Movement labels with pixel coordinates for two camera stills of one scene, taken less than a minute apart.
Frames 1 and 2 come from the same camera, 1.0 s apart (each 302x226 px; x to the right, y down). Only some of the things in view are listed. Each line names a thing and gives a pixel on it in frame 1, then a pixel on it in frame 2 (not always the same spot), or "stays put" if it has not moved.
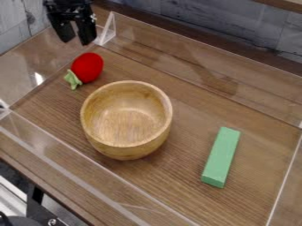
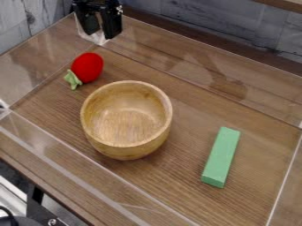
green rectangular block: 221,156 stays put
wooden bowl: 126,118 stays put
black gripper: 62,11 -> 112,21
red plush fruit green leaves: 86,70 stays put
